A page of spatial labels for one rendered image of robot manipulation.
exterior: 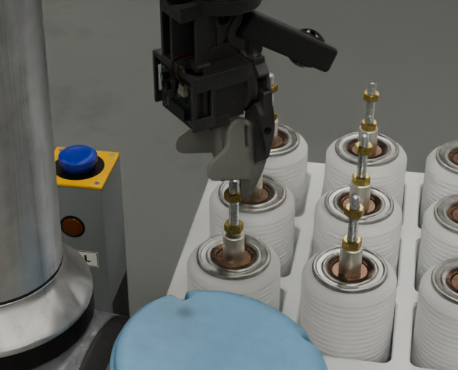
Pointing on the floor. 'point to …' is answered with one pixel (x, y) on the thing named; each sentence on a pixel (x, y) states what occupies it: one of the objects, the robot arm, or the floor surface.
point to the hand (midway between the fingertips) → (240, 175)
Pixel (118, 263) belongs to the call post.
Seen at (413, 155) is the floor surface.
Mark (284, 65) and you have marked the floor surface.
